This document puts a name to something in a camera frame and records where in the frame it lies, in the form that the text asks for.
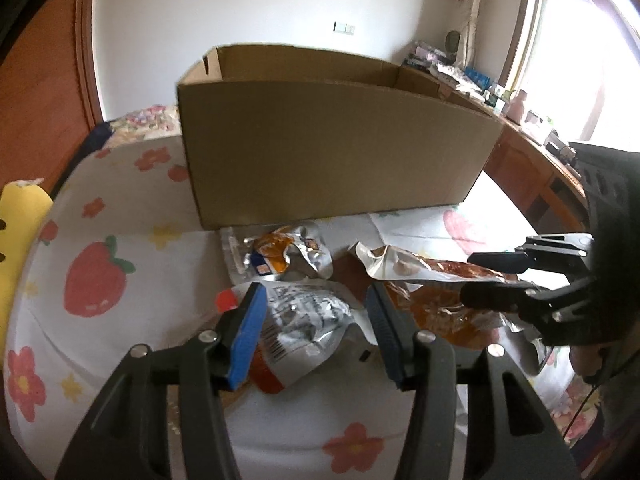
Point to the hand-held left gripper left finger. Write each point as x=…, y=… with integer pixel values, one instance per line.
x=247, y=330

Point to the pink thermos jar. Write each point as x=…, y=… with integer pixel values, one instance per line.
x=517, y=106

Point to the white wall switch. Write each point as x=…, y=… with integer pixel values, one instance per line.
x=344, y=27

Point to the silver white orange snack packet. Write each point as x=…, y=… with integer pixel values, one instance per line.
x=310, y=320

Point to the window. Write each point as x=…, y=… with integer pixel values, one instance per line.
x=565, y=60

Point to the person's right hand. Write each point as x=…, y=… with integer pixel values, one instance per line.
x=582, y=362

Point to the dark navy cloth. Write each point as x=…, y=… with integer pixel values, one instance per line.
x=87, y=147

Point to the floral quilt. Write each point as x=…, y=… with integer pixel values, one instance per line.
x=145, y=120

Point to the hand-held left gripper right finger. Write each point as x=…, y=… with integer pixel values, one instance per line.
x=382, y=330

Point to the blue boxes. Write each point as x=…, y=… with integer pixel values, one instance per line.
x=477, y=79

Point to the brown cardboard box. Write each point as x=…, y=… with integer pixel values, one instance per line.
x=325, y=150

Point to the person's right forearm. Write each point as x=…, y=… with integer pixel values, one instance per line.
x=622, y=390

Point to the patterned curtain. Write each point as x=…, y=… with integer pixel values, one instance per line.
x=472, y=10

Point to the strawberry print blanket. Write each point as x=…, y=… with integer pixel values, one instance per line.
x=100, y=240

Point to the pile of papers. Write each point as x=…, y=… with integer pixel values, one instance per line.
x=450, y=74

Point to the yellow plush pillow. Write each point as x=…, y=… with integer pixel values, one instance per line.
x=20, y=240

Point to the wooden door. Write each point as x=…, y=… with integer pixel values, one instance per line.
x=45, y=75

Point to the small dark round fan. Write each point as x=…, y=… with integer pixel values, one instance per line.
x=453, y=41

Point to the beige brown snack packet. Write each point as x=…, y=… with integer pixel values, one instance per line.
x=395, y=262

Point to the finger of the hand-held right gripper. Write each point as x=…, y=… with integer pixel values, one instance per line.
x=495, y=296
x=500, y=260

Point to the wooden cabinet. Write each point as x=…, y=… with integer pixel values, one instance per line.
x=520, y=160

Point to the silver orange blue snack packet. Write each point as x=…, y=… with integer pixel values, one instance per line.
x=280, y=252

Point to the stack of books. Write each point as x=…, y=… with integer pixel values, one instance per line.
x=425, y=55

